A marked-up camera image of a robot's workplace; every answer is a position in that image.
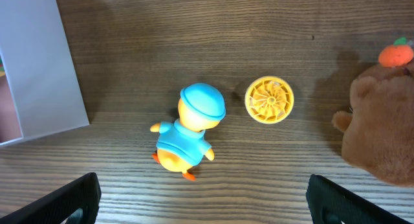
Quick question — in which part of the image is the multicoloured puzzle cube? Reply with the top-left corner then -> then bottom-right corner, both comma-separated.
0,58 -> 5,77

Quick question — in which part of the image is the yellow round fan toy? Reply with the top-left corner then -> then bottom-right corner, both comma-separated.
245,76 -> 294,124

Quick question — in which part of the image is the white box pink interior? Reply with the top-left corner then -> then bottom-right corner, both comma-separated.
1,0 -> 89,147

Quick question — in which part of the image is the brown plush capybara toy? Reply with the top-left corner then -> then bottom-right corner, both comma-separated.
332,37 -> 413,187

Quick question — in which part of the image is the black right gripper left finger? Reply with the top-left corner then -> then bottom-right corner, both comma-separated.
1,172 -> 102,224

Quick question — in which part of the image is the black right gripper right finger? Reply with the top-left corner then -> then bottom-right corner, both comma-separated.
306,174 -> 409,224

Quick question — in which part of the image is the orange duck toy blue hat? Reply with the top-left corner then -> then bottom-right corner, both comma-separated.
150,83 -> 226,181

